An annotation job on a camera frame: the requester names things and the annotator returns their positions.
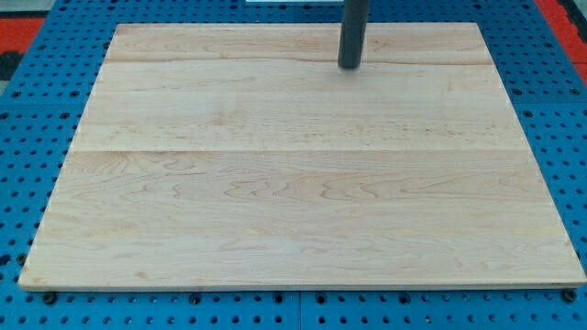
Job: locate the light wooden board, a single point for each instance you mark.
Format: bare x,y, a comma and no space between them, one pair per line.
233,157

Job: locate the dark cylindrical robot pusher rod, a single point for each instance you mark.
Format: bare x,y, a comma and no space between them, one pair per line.
352,33

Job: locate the black bolt front left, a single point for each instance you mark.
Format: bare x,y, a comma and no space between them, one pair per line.
49,297

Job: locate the black bolt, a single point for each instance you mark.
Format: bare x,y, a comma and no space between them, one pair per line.
49,297
569,295

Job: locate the black bolt front right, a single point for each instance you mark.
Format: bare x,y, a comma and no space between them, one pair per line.
569,295

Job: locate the blue perforated metal base plate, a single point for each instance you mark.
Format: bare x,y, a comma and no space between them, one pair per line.
43,103

